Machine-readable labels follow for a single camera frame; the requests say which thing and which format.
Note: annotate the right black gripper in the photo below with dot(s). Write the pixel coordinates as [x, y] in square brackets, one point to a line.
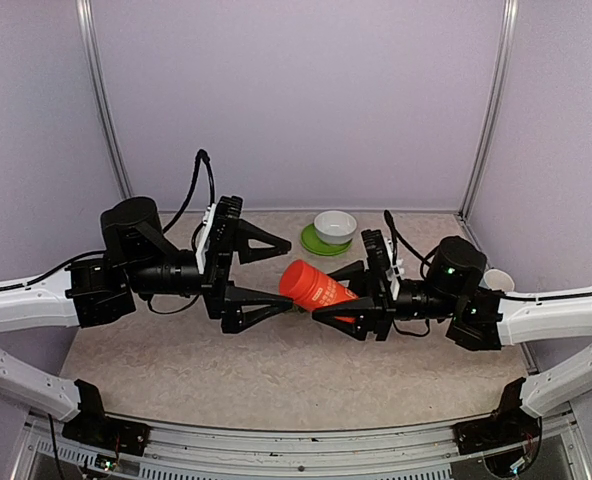
[374, 313]

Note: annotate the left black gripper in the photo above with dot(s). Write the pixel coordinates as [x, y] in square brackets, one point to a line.
[222, 297]

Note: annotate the red cylindrical container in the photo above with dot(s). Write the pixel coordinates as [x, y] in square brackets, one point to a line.
[311, 289]

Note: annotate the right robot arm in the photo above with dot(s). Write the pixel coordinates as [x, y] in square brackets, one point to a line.
[479, 319]

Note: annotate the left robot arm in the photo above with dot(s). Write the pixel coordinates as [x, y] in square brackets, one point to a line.
[99, 288]

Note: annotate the white ceramic bowl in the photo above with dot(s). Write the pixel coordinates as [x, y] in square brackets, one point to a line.
[335, 227]

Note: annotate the green plate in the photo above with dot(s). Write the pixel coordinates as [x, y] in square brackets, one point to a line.
[313, 244]

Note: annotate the light blue mug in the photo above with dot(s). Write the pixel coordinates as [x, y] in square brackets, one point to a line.
[496, 279]

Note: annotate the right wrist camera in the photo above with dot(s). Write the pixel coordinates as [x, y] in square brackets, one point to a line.
[384, 268]

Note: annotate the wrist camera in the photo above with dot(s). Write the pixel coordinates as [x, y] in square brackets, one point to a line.
[384, 268]
[202, 242]

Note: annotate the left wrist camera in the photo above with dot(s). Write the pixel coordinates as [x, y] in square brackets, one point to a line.
[202, 242]

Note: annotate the front aluminium rail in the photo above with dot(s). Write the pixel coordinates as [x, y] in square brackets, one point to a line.
[428, 450]

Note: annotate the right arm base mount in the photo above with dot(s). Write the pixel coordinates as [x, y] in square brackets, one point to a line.
[506, 425]

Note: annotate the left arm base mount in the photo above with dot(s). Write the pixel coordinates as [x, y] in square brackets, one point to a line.
[92, 426]

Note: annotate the left aluminium frame post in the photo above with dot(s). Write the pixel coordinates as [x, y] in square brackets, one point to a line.
[85, 15]

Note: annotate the aluminium frame post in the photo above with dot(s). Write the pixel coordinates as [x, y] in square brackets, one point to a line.
[85, 15]
[492, 111]

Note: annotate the right aluminium frame post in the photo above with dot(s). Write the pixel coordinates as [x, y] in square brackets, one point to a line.
[492, 111]

